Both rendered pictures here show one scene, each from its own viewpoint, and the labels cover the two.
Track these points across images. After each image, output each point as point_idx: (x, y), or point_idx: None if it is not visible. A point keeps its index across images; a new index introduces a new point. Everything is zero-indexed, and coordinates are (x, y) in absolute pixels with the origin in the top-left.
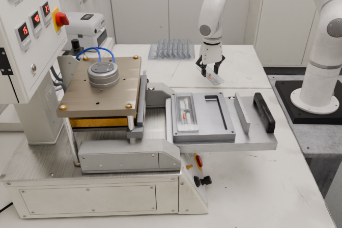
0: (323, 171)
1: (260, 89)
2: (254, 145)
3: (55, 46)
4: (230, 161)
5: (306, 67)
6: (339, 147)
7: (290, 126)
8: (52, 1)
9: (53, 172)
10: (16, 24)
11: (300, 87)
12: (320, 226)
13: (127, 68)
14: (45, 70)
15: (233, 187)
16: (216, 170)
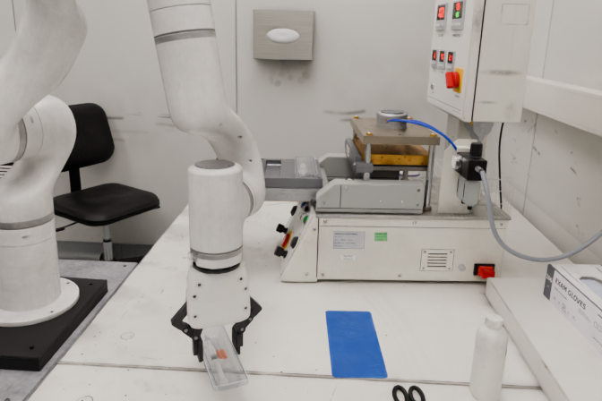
0: None
1: (91, 361)
2: None
3: (449, 100)
4: (242, 259)
5: (46, 239)
6: (81, 265)
7: (116, 290)
8: (460, 58)
9: (421, 178)
10: (435, 47)
11: (7, 333)
12: (184, 224)
13: (373, 130)
14: (437, 102)
15: (249, 243)
16: (263, 253)
